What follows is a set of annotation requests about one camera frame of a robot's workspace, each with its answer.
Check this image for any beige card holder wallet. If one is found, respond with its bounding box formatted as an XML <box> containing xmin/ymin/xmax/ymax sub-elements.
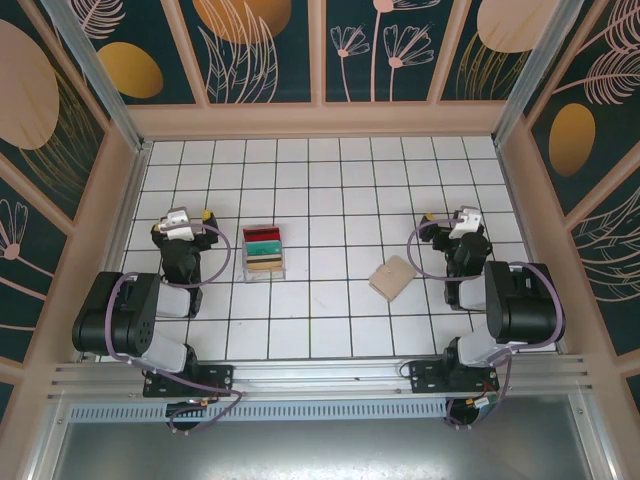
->
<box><xmin>368</xmin><ymin>254</ymin><xmax>418</xmax><ymax>302</ymax></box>

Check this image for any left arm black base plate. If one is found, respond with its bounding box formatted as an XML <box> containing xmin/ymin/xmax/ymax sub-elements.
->
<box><xmin>143</xmin><ymin>363</ymin><xmax>235</xmax><ymax>399</ymax></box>

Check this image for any gold card with black stripe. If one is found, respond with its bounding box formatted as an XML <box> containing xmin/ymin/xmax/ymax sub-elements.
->
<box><xmin>247</xmin><ymin>254</ymin><xmax>284</xmax><ymax>272</ymax></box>

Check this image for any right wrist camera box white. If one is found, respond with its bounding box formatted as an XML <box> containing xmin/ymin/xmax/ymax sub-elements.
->
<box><xmin>448</xmin><ymin>205</ymin><xmax>482</xmax><ymax>240</ymax></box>

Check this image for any grey slotted cable duct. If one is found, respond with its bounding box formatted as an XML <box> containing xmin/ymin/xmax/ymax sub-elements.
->
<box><xmin>67</xmin><ymin>399</ymin><xmax>451</xmax><ymax>422</ymax></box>

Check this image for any aluminium corner post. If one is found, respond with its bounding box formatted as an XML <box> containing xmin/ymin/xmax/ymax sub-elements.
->
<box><xmin>492</xmin><ymin>0</ymin><xmax>581</xmax><ymax>146</ymax></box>
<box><xmin>42</xmin><ymin>0</ymin><xmax>151</xmax><ymax>154</ymax></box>

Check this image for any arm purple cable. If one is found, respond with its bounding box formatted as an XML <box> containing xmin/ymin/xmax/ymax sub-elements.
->
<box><xmin>107</xmin><ymin>222</ymin><xmax>245</xmax><ymax>435</ymax></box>
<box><xmin>407</xmin><ymin>218</ymin><xmax>565</xmax><ymax>431</ymax></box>

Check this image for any clear acrylic card stand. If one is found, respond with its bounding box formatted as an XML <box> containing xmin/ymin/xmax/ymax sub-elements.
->
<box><xmin>241</xmin><ymin>225</ymin><xmax>287</xmax><ymax>284</ymax></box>

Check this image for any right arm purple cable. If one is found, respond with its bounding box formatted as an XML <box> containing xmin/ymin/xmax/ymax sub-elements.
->
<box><xmin>407</xmin><ymin>218</ymin><xmax>565</xmax><ymax>431</ymax></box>

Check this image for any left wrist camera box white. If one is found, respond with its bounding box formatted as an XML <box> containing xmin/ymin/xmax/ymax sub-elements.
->
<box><xmin>166</xmin><ymin>208</ymin><xmax>197</xmax><ymax>239</ymax></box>

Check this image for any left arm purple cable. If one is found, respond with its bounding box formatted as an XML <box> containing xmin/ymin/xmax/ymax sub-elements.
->
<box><xmin>107</xmin><ymin>222</ymin><xmax>245</xmax><ymax>435</ymax></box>

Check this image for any grey metal sheet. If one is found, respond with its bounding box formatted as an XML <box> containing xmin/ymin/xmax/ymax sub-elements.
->
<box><xmin>49</xmin><ymin>419</ymin><xmax>609</xmax><ymax>480</ymax></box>

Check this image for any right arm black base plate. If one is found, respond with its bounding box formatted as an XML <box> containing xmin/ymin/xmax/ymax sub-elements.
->
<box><xmin>408</xmin><ymin>360</ymin><xmax>501</xmax><ymax>396</ymax></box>

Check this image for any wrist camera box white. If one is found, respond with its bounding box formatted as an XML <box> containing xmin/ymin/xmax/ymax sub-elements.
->
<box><xmin>166</xmin><ymin>208</ymin><xmax>197</xmax><ymax>239</ymax></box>
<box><xmin>448</xmin><ymin>205</ymin><xmax>482</xmax><ymax>240</ymax></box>

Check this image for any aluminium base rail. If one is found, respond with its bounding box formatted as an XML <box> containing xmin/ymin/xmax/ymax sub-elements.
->
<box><xmin>47</xmin><ymin>357</ymin><xmax>596</xmax><ymax>401</ymax></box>

